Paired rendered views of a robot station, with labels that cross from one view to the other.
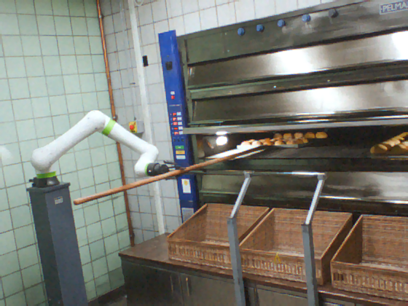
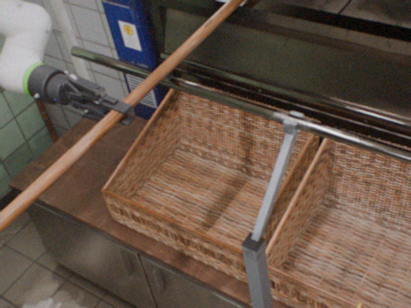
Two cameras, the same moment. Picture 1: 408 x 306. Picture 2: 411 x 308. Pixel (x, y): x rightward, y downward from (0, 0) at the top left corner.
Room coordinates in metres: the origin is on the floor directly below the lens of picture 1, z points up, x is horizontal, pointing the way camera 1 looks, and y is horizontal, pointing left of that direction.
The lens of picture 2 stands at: (1.80, -0.07, 2.11)
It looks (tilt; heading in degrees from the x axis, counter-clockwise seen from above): 44 degrees down; 1
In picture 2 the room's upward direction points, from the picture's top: 11 degrees counter-clockwise
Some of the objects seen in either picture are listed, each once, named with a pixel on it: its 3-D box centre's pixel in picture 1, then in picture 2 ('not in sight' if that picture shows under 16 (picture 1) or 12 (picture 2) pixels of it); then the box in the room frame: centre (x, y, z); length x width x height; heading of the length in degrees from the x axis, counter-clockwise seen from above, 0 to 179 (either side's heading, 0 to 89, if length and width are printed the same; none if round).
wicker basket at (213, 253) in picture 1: (218, 233); (211, 172); (3.18, -0.04, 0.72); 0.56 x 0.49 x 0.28; 50
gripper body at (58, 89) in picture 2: (162, 170); (70, 93); (3.05, 0.27, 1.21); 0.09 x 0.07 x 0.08; 50
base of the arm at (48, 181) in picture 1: (42, 180); not in sight; (3.12, 1.06, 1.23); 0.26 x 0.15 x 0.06; 50
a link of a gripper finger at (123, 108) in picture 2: not in sight; (117, 105); (2.95, 0.15, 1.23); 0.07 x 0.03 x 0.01; 50
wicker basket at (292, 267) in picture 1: (295, 242); (388, 241); (2.79, -0.49, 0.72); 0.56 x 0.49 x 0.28; 51
